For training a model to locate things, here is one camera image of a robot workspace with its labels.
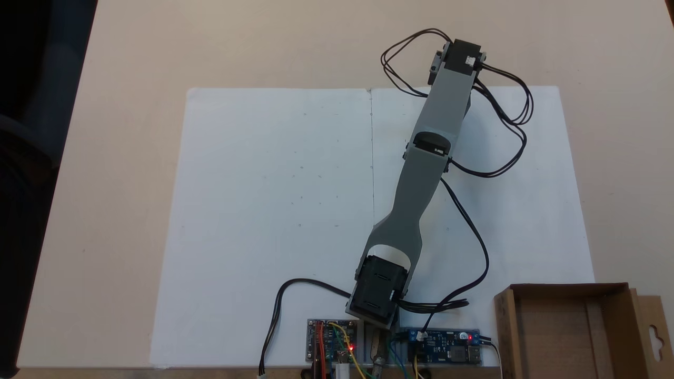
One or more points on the white USB plug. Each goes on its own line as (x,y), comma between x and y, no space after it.
(343,371)

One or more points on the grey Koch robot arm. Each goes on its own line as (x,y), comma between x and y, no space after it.
(421,189)

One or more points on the white paper sheet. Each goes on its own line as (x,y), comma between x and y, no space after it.
(263,210)

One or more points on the brown cardboard box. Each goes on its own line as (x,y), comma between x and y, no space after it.
(553,342)

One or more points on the blue power converter board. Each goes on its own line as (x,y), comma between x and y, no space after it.
(447,350)

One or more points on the motor controller circuit board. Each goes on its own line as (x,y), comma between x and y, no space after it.
(331,342)

